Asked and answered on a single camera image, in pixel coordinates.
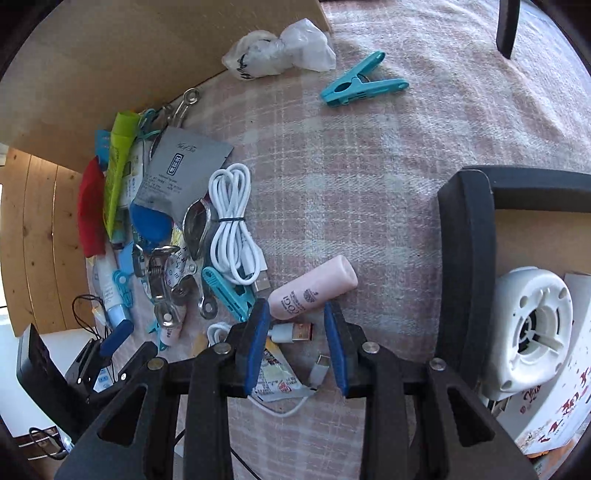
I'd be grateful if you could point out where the white tube with blue cap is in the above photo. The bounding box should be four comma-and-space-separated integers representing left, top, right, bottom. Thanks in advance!
95, 256, 134, 326

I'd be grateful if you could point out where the metal spring clamp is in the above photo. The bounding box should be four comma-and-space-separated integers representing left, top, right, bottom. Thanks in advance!
182, 198, 220, 320
134, 244, 190, 333

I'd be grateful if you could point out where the metal snap hook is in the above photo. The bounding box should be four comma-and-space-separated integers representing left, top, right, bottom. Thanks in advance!
159, 88, 202, 129

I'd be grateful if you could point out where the white cable with orange plug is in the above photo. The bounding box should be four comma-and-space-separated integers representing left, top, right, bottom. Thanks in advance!
207, 322, 333, 418

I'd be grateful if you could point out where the pink plaid tablecloth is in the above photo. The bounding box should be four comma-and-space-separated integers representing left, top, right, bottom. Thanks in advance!
88, 0, 591, 480

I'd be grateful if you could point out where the small pink white tube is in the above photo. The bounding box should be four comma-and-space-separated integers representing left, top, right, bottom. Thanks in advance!
156, 302, 186, 354

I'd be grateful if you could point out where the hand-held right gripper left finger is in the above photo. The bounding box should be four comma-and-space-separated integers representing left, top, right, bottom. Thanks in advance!
54, 298, 271, 480

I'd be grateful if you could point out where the blue round pad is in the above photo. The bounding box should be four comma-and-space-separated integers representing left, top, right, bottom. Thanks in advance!
129, 200, 172, 253

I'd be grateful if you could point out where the red pouch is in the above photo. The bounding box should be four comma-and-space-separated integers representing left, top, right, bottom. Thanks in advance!
78, 156, 108, 258

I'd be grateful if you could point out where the light blue hanger clip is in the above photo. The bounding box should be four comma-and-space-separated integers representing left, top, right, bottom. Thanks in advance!
112, 242, 136, 309

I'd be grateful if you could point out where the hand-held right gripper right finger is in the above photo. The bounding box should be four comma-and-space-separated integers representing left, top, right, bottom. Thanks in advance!
323, 301, 539, 480

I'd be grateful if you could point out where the white plastic bag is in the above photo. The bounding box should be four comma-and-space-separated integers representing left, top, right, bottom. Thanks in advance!
222, 17, 338, 83

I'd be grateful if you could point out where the yellow-green packet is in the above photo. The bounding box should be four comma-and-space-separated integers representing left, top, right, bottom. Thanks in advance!
102, 111, 141, 241

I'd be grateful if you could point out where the white floral box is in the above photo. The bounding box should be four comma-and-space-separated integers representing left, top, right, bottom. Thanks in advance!
512, 272, 591, 469

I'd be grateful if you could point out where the grey sachet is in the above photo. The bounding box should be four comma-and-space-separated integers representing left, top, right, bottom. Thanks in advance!
130, 127, 235, 221

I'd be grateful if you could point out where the black tripod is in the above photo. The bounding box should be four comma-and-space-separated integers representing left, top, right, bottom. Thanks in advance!
496, 0, 522, 60

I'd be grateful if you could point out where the pine wood panel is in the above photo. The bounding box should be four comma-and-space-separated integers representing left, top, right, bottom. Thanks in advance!
0, 148, 86, 335

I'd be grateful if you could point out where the teal clothespin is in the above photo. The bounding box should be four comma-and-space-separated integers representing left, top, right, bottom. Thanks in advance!
202, 267, 256, 322
320, 51, 410, 109

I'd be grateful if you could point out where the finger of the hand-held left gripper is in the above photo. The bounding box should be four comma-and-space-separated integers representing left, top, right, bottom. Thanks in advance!
90, 340, 158, 407
65, 320, 136, 384

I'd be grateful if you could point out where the white plug-in device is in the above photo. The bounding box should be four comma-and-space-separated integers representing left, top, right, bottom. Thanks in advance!
480, 267, 574, 402

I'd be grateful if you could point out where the printed condiment sachet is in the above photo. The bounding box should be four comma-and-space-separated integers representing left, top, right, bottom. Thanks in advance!
249, 337, 320, 403

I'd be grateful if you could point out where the brown fibreboard panel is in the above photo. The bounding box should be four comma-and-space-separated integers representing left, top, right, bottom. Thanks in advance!
0, 0, 333, 174

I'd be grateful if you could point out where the colourful printed strip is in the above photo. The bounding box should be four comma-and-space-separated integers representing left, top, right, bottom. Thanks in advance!
164, 244, 197, 287

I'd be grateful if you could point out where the black tray with cork base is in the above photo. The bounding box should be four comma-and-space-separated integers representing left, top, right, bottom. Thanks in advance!
437, 165, 591, 462

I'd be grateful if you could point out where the coiled white usb cable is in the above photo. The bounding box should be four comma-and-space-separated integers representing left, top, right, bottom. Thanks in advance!
209, 163, 269, 293

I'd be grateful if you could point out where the blue packet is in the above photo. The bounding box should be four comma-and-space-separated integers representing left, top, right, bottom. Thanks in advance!
95, 130, 114, 164

